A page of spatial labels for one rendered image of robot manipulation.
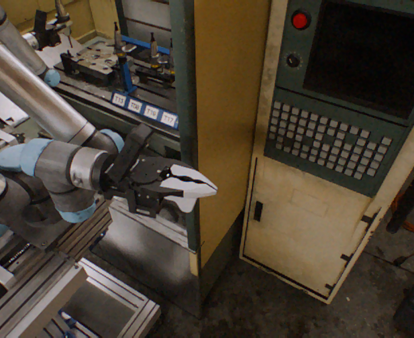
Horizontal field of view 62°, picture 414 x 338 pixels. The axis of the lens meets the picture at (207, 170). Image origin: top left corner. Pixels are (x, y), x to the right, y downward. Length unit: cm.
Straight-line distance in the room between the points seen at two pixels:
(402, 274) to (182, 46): 212
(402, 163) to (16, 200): 117
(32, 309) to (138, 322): 90
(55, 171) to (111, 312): 142
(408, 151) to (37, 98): 108
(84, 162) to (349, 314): 194
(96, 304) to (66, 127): 139
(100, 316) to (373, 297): 158
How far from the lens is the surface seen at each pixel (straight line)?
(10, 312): 113
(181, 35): 80
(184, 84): 85
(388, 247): 265
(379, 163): 130
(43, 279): 114
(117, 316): 199
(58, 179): 67
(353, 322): 230
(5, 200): 95
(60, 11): 189
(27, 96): 79
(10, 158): 103
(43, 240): 111
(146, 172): 59
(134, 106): 190
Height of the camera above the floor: 201
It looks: 46 degrees down
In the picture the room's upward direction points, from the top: straight up
